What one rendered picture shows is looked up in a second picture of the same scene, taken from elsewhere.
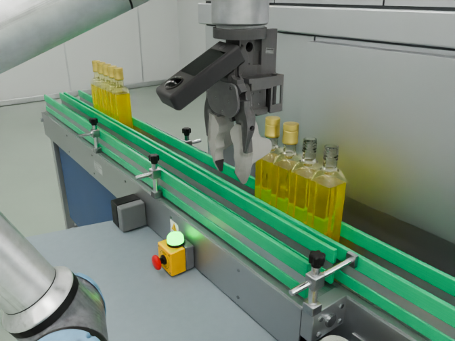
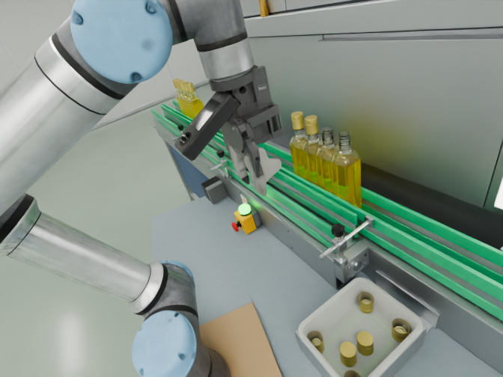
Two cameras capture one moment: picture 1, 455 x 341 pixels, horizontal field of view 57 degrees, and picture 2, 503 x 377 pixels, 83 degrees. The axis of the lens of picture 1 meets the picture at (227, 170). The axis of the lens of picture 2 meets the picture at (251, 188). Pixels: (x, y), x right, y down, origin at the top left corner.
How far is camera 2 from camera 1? 0.18 m
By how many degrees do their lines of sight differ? 16
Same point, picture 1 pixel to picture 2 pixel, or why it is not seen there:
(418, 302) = (424, 254)
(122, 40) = not seen: hidden behind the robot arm
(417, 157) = (419, 131)
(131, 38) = not seen: hidden behind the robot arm
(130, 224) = (216, 198)
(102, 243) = (200, 214)
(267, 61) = (262, 96)
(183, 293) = (255, 247)
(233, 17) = (218, 72)
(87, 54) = (181, 62)
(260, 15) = (242, 64)
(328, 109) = (342, 97)
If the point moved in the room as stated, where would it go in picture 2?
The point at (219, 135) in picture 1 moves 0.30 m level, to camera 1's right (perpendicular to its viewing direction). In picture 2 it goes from (239, 160) to (415, 129)
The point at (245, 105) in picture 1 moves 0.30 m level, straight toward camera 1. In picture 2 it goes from (247, 142) to (195, 337)
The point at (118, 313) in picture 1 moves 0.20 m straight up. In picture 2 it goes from (214, 266) to (193, 224)
